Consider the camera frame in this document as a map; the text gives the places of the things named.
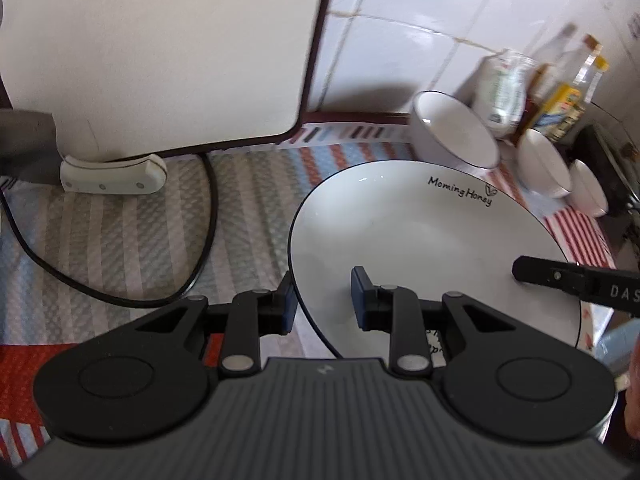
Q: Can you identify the white ribbed bowl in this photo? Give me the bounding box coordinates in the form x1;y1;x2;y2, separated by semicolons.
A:
516;129;572;198
409;90;500;177
567;159;608;218

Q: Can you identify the white Morning Honey plate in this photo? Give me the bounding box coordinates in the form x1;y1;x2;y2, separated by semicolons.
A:
288;160;591;358

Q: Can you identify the black wok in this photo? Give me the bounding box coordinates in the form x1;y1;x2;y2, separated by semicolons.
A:
567;124;639;217

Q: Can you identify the yellow label cooking wine bottle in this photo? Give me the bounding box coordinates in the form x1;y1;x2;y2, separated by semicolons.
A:
528;35;602;142

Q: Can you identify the white plastic seasoning bag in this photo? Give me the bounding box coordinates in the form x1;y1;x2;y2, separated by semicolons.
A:
472;50;535;139

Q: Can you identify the white vinegar bottle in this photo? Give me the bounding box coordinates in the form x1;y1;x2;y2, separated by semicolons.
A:
555;55;610;141

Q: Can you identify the white cutting board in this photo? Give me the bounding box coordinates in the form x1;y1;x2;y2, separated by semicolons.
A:
1;0;328;160

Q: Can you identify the black power cable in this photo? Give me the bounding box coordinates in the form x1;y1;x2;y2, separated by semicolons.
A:
0;152;219;309

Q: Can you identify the white handled knife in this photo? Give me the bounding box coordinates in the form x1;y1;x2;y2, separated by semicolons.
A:
60;154;168;195

